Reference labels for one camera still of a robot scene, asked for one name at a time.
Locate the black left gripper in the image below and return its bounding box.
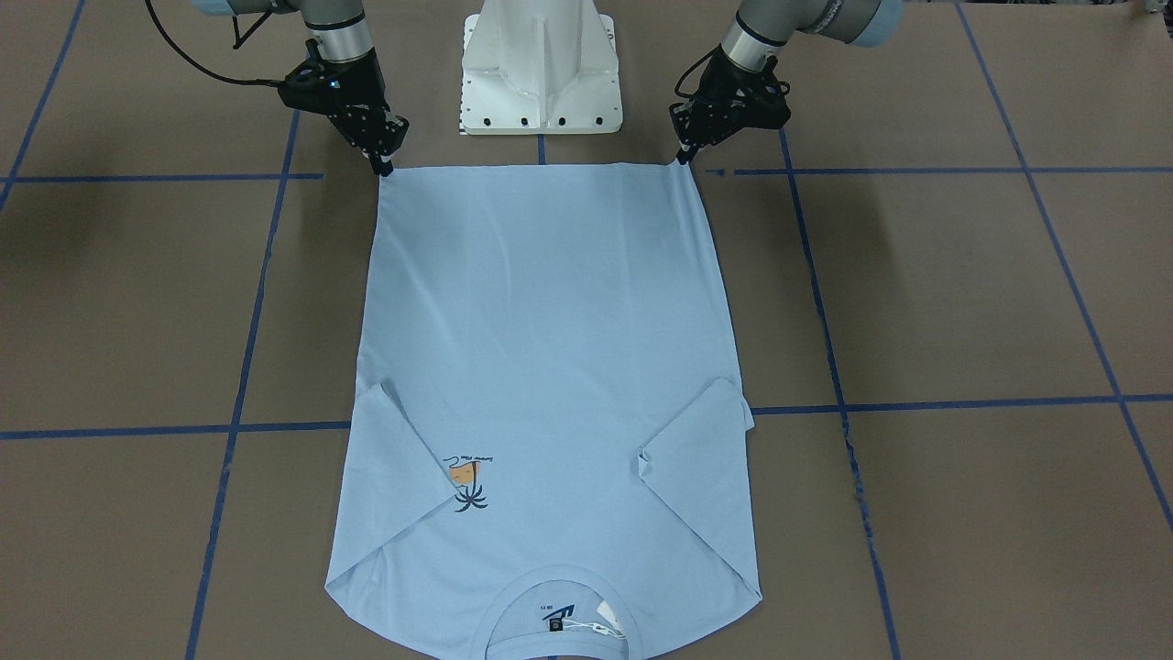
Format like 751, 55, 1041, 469
669, 49, 780, 166

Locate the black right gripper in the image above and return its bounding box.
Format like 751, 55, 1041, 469
313, 52, 411, 177

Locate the light blue t-shirt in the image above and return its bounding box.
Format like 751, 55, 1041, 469
325, 163, 762, 659

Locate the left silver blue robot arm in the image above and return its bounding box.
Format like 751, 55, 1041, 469
669, 1, 904, 166

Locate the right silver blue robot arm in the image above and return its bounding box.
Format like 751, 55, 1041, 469
192, 1, 411, 177

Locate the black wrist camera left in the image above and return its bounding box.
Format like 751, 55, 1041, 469
728, 79, 792, 130

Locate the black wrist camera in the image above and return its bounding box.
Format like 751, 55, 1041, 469
277, 60, 341, 116
728, 79, 792, 130

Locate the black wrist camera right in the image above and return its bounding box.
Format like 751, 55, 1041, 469
277, 60, 341, 116

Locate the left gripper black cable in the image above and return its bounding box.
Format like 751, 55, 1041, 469
674, 48, 734, 102

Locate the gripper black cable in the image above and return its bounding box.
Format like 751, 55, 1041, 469
143, 0, 312, 89
674, 48, 734, 102

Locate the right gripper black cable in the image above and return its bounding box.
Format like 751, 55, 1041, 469
143, 0, 312, 89

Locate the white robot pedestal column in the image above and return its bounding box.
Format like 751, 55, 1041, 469
457, 1, 624, 137

